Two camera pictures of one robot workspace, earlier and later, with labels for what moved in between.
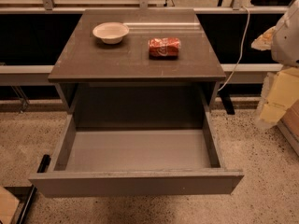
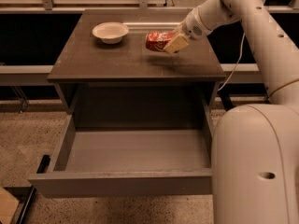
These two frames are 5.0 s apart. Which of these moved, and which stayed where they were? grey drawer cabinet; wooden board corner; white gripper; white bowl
Moved: white gripper
Stayed: white bowl; grey drawer cabinet; wooden board corner
